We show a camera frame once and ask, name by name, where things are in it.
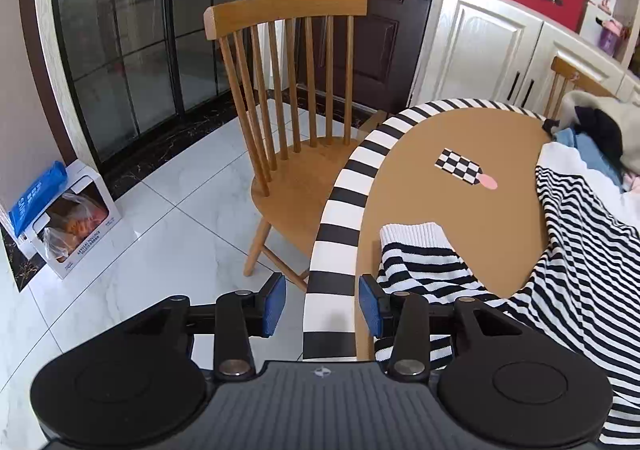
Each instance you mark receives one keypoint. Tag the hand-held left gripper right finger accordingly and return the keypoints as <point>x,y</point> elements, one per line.
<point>369,305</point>

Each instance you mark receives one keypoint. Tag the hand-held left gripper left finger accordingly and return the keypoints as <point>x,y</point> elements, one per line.
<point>274,305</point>

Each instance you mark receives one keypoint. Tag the black white striped sweater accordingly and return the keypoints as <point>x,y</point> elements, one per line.
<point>575,240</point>

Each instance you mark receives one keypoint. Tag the pile of clothes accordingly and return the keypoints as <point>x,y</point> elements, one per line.
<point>595,100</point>

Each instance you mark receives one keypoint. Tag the round table striped edge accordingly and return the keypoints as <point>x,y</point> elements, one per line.
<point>450,230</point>

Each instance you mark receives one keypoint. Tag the white cardboard box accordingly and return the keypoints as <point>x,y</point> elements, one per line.
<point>102,190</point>

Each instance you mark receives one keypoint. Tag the blue packet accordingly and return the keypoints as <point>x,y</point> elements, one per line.
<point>35,200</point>

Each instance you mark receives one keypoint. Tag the dark brown door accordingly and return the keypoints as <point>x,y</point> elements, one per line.
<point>360,40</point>

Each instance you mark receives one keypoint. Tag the white sideboard cabinet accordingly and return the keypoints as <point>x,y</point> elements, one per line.
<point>480,40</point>

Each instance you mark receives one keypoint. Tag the wooden spindle chair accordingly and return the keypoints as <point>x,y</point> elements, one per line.
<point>285,10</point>

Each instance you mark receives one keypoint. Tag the wooden chair with sticker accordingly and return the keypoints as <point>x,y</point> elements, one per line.
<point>565,75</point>

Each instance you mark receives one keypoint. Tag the glass sliding door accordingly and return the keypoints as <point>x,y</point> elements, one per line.
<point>140,30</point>

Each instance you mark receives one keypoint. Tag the purple pink bottle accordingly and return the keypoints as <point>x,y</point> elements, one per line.
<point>611,37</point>

